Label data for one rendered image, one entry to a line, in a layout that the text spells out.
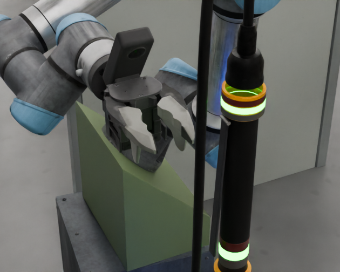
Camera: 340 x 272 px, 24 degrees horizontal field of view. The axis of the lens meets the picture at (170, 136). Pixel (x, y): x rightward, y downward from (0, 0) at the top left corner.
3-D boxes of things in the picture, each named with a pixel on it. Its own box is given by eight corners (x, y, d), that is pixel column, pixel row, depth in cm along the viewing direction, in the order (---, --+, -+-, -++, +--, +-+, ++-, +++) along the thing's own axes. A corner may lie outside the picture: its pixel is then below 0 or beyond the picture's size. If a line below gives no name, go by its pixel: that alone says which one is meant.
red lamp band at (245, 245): (240, 256, 86) (241, 247, 85) (213, 245, 87) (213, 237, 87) (254, 238, 88) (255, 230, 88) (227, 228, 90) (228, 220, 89)
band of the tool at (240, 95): (252, 128, 75) (255, 103, 74) (212, 116, 77) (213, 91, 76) (271, 107, 78) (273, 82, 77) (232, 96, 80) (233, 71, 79)
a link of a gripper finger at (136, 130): (157, 182, 98) (142, 140, 105) (157, 143, 94) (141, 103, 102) (133, 185, 97) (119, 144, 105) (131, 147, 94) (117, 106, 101)
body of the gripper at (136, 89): (171, 142, 108) (137, 99, 117) (170, 88, 103) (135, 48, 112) (119, 156, 105) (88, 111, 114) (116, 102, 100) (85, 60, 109)
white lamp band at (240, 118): (253, 126, 75) (253, 120, 75) (212, 114, 77) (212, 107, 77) (271, 105, 78) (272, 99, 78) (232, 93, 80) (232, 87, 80)
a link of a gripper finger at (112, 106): (150, 133, 99) (136, 97, 106) (149, 121, 98) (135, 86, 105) (113, 138, 98) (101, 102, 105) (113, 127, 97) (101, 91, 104)
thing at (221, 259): (239, 273, 87) (240, 265, 87) (212, 263, 89) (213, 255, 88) (252, 255, 90) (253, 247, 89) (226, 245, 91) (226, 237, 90)
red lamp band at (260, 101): (254, 112, 74) (255, 106, 74) (213, 100, 76) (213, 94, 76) (272, 91, 77) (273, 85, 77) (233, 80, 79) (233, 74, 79)
